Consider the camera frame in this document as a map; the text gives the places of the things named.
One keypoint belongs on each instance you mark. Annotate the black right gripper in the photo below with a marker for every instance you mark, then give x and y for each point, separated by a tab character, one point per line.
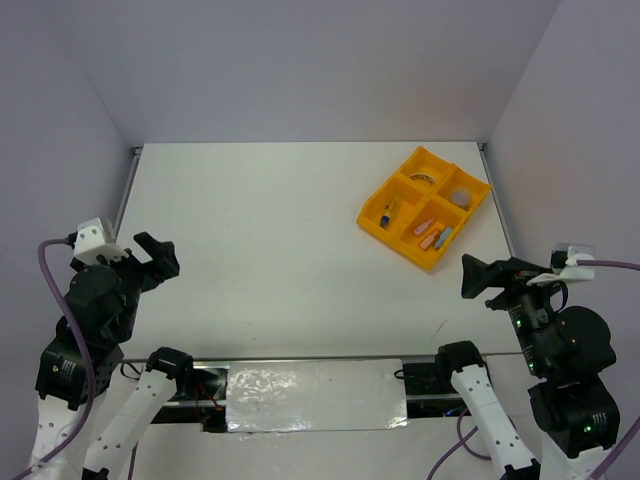
475	272

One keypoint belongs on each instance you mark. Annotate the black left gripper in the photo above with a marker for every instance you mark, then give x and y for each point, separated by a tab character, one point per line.
165	260

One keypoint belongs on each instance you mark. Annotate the blue highlighter pen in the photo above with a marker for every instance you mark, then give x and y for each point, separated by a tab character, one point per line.
439	242

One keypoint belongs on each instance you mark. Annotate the pink highlighter pen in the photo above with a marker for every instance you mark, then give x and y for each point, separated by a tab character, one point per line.
423	226

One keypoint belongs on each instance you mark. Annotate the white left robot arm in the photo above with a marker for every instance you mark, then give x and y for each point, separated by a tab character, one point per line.
72	381

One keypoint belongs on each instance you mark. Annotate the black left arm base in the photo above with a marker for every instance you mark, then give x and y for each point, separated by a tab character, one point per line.
202	402

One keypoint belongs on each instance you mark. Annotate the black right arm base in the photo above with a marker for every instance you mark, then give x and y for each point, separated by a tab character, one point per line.
427	396

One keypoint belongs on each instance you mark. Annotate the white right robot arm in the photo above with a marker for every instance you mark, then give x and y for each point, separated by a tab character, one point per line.
565	348

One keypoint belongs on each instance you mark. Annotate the yellow compartment bin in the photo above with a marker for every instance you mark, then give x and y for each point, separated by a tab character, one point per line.
421	201

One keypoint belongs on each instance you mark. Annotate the silver foil sheet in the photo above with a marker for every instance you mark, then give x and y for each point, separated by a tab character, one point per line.
315	396

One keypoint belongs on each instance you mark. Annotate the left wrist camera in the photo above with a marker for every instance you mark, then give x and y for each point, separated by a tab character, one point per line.
96	242

